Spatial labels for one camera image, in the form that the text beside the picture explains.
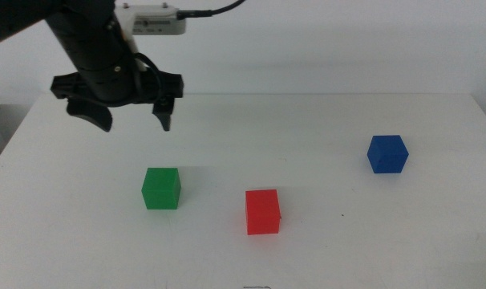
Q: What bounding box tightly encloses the green cube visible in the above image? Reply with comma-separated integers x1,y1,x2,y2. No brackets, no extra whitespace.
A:
141,167,182,210

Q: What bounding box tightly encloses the blue cube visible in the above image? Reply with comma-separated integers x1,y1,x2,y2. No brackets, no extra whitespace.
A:
367,134,410,174

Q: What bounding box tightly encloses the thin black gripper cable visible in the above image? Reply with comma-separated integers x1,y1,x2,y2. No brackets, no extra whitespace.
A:
133,51,165,106

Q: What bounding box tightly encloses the black camera cable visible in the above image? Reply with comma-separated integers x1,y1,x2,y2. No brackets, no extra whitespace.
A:
176,0,248,21

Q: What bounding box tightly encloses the red cube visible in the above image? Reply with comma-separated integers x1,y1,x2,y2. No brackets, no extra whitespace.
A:
245,189,281,236

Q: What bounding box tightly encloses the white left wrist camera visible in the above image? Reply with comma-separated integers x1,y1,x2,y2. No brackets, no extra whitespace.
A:
114,2,187,54

